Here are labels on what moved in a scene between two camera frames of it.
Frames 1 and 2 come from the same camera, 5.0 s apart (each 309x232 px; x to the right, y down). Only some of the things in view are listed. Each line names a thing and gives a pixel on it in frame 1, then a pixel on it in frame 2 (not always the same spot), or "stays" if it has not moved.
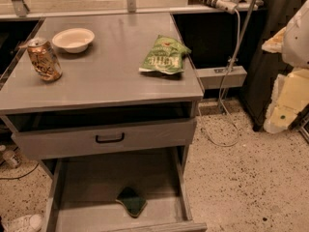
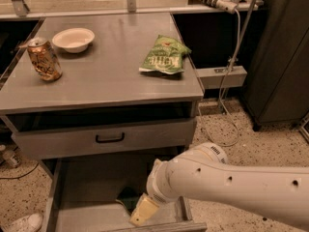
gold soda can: (43, 60) stays
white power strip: (223, 1) stays
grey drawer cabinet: (108, 101) stays
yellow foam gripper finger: (290, 96) -> (145, 210)
